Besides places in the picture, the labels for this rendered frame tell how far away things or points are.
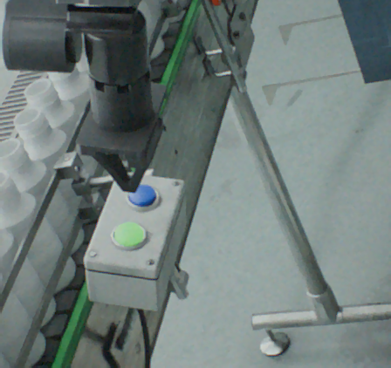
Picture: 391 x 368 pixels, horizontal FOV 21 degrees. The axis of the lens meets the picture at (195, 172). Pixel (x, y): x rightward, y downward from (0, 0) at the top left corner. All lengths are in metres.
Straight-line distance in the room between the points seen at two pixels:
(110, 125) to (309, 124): 2.13
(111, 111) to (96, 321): 0.38
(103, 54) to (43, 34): 0.06
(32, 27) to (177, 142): 0.65
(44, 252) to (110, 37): 0.39
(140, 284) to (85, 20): 0.31
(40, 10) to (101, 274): 0.31
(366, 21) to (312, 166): 1.18
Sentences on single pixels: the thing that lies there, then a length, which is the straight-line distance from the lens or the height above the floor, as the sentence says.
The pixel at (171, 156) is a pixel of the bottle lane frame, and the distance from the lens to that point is 1.53.
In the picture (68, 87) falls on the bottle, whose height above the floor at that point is 1.13.
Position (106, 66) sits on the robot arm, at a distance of 0.93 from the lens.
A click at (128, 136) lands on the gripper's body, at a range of 0.97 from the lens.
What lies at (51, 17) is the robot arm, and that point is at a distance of 0.95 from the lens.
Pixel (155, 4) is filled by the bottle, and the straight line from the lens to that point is 1.65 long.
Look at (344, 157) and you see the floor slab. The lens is 2.91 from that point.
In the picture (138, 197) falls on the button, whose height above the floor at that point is 1.12.
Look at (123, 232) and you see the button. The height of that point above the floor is 1.12.
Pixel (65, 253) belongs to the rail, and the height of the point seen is 1.04.
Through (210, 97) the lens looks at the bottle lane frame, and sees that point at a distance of 1.71.
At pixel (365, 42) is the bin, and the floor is 0.82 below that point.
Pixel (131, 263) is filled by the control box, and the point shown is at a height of 1.11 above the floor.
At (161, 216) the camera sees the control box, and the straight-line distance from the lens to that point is 1.14.
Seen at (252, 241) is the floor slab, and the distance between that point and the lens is 2.77.
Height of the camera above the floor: 1.78
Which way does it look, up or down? 35 degrees down
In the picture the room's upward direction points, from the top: 26 degrees counter-clockwise
